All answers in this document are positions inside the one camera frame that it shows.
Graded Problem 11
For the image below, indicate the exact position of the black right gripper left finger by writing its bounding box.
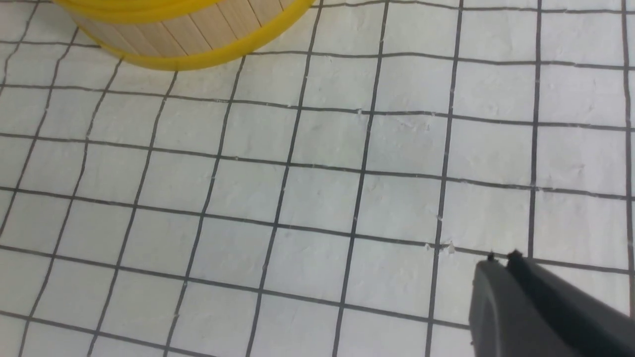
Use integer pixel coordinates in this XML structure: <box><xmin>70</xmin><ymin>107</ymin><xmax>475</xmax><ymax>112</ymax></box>
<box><xmin>469</xmin><ymin>255</ymin><xmax>571</xmax><ymax>357</ymax></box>

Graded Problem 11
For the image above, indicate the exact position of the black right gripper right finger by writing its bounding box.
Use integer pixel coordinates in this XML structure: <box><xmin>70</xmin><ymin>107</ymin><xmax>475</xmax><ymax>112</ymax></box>
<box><xmin>506</xmin><ymin>250</ymin><xmax>635</xmax><ymax>357</ymax></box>

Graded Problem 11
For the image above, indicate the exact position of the bamboo steamer tray yellow rim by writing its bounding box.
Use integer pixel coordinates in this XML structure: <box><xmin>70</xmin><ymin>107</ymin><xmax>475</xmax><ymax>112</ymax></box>
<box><xmin>57</xmin><ymin>0</ymin><xmax>313</xmax><ymax>71</ymax></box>

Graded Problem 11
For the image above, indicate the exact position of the white black-grid tablecloth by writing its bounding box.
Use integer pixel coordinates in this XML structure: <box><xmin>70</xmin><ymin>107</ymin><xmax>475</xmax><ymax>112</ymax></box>
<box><xmin>1</xmin><ymin>0</ymin><xmax>634</xmax><ymax>357</ymax></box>

